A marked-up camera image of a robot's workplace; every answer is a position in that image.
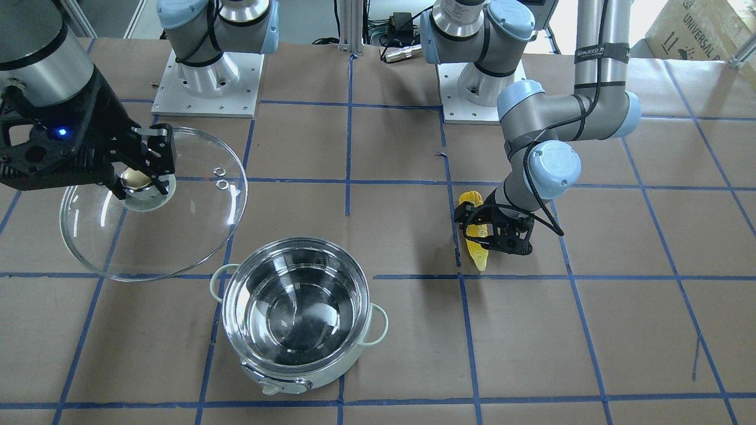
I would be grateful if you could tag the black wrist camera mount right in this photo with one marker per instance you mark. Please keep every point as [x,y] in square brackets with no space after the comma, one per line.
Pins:
[53,146]

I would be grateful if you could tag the yellow corn cob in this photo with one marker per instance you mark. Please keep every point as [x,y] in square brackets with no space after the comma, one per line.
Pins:
[479,257]

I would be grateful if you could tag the aluminium frame post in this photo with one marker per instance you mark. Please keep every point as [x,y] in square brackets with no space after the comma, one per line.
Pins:
[351,16]

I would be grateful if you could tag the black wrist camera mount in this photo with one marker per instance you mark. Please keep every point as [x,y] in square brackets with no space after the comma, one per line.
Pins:
[510,235]
[53,146]

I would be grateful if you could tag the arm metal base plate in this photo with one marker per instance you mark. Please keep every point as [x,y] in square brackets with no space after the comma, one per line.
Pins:
[469,96]
[228,88]

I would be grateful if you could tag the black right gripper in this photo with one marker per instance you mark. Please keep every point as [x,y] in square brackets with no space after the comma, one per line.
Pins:
[101,121]

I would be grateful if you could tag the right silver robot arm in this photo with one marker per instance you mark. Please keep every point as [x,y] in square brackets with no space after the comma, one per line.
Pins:
[40,51]

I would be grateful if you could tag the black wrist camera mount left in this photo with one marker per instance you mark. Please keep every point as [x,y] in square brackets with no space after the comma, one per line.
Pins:
[510,235]

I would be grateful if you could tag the pale green cooking pot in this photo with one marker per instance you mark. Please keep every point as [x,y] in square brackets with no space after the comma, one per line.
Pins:
[297,313]

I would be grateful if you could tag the cardboard box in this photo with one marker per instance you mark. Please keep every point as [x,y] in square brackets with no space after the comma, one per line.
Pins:
[701,30]

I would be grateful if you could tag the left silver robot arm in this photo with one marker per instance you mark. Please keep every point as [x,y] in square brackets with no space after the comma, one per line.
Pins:
[489,37]

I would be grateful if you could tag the glass pot lid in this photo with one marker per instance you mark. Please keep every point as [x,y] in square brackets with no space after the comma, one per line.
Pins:
[150,235]

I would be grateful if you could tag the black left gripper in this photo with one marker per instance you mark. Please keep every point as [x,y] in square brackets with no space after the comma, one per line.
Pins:
[495,216]

